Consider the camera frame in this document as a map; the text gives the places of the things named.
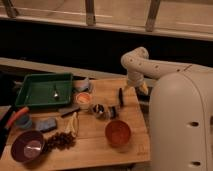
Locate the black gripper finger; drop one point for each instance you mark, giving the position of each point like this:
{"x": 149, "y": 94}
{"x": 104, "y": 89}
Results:
{"x": 144, "y": 89}
{"x": 120, "y": 95}

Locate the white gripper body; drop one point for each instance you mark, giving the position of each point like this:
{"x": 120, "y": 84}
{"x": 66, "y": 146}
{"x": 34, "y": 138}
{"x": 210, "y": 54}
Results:
{"x": 134, "y": 81}

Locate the black dish brush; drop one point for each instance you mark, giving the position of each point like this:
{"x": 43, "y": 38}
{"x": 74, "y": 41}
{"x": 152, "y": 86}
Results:
{"x": 113, "y": 112}

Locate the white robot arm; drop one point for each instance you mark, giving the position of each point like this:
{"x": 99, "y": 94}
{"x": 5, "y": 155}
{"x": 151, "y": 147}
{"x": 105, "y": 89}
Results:
{"x": 180, "y": 110}

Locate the red bowl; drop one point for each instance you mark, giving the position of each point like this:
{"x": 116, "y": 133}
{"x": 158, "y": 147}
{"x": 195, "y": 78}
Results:
{"x": 117, "y": 133}

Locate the purple bowl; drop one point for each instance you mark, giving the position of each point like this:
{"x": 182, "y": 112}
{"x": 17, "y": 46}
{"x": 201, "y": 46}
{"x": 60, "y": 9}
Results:
{"x": 27, "y": 146}

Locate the small dark round jar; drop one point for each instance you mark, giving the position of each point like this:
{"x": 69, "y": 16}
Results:
{"x": 98, "y": 111}

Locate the orange cup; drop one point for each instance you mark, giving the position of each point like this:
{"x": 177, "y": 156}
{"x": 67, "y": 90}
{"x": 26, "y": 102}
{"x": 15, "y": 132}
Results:
{"x": 83, "y": 99}

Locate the grey blue mug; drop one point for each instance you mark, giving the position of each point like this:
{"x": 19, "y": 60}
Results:
{"x": 83, "y": 85}

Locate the yellow banana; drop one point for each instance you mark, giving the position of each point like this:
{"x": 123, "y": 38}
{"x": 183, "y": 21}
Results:
{"x": 73, "y": 125}

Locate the dark flat spatula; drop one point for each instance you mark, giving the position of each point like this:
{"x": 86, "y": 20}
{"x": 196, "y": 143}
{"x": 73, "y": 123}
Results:
{"x": 68, "y": 110}

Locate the metal spoon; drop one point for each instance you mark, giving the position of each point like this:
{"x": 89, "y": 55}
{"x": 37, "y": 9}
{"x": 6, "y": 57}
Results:
{"x": 56, "y": 94}

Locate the bunch of dark grapes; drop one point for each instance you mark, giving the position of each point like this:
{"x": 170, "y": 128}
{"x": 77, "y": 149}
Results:
{"x": 59, "y": 141}

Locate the blue sponge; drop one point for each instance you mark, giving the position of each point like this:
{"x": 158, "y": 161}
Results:
{"x": 46, "y": 125}

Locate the green plastic tray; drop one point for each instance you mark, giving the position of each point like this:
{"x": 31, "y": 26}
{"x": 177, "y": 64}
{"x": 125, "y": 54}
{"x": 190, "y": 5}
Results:
{"x": 37, "y": 90}

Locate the small blue cup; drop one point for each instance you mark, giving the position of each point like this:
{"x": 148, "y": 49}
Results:
{"x": 24, "y": 122}

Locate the orange handled knife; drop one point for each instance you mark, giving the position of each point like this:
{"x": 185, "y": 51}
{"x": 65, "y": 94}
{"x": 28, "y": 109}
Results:
{"x": 11, "y": 116}

